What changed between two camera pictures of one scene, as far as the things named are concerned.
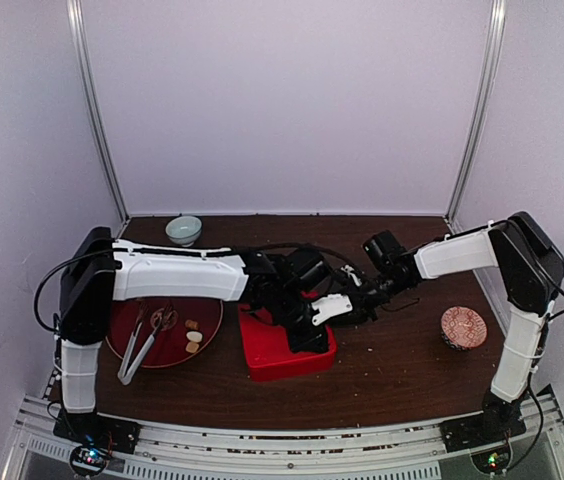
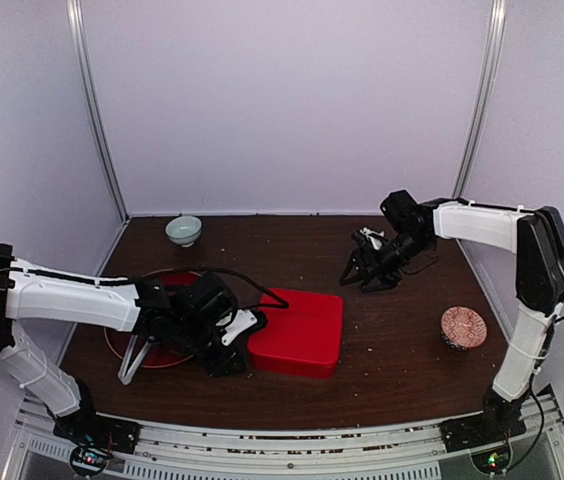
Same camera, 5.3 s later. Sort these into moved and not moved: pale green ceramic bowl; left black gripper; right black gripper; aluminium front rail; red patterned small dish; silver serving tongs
Moved: left black gripper; right black gripper
Not moved: red patterned small dish; pale green ceramic bowl; aluminium front rail; silver serving tongs
